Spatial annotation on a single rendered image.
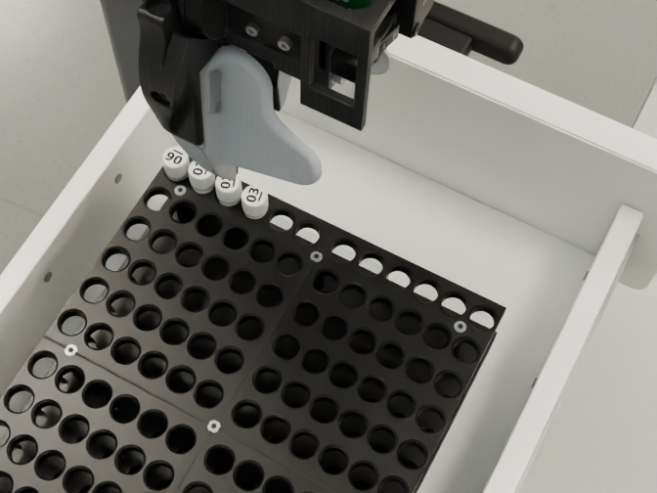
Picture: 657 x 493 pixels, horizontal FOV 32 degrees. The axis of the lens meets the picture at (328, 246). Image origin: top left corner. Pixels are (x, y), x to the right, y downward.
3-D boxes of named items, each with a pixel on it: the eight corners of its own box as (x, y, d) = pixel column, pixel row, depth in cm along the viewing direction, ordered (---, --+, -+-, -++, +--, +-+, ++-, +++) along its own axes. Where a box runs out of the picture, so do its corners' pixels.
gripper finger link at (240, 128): (294, 271, 46) (314, 116, 38) (166, 208, 47) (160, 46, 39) (330, 217, 47) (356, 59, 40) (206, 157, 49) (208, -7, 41)
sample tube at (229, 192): (247, 217, 58) (242, 171, 54) (243, 240, 58) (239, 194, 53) (223, 215, 58) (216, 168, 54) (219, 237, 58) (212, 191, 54)
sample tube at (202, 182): (224, 206, 58) (217, 159, 54) (216, 228, 58) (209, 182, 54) (200, 201, 59) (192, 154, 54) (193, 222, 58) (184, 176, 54)
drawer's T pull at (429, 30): (392, -3, 60) (393, -20, 59) (523, 54, 59) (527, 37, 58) (360, 47, 59) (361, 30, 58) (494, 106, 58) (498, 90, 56)
